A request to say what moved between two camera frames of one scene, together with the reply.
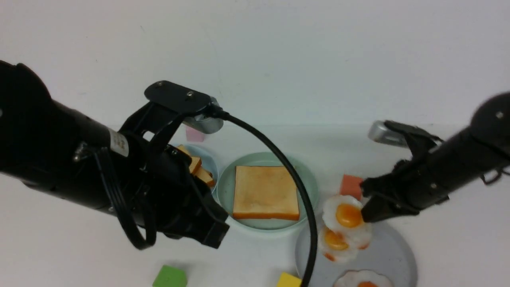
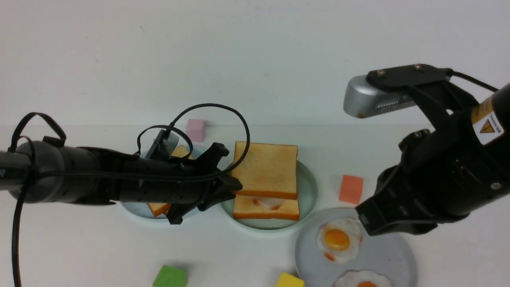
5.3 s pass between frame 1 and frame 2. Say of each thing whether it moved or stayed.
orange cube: stayed
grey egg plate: stayed
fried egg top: moved
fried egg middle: stayed
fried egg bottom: stayed
